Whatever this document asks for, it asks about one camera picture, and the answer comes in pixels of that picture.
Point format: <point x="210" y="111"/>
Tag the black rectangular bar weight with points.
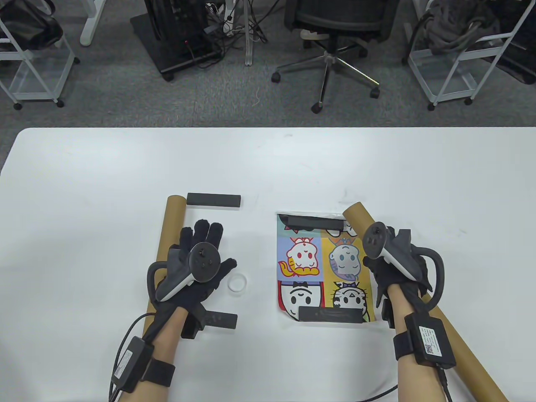
<point x="310" y="222"/>
<point x="222" y="320"/>
<point x="326" y="315"/>
<point x="213" y="200"/>

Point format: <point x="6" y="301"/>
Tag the person's left forearm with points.
<point x="167" y="339"/>

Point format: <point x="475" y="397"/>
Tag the grey handheld controller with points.
<point x="205" y="261"/>
<point x="374" y="240"/>

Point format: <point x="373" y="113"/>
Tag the black office chair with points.
<point x="335" y="16"/>

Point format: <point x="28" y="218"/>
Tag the person's right forearm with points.
<point x="406" y="310"/>

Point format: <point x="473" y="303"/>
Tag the clear acrylic post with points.
<point x="249" y="50"/>

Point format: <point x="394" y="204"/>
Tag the black rolling equipment cart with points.
<point x="176" y="29"/>

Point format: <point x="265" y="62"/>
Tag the black wrist sensor box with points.
<point x="431" y="341"/>
<point x="130" y="364"/>

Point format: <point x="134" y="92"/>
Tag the black equipment base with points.
<point x="521" y="50"/>

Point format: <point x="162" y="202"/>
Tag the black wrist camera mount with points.
<point x="194" y="322"/>
<point x="387" y="314"/>

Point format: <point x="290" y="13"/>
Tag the grey bag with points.
<point x="456" y="25"/>

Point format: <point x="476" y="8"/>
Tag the white desk leg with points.
<point x="88" y="33"/>

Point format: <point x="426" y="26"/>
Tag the brown cardboard mailing tube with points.
<point x="467" y="356"/>
<point x="171" y="226"/>

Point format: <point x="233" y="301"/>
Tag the black bag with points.
<point x="29" y="25"/>

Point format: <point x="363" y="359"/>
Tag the person's right hand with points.
<point x="398" y="274"/>

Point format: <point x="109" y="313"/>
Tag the colourful cartoon poster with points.
<point x="301" y="259"/>

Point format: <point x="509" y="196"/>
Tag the white plastic tube cap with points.
<point x="229" y="284"/>

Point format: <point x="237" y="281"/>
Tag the person's left hand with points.
<point x="201" y="234"/>

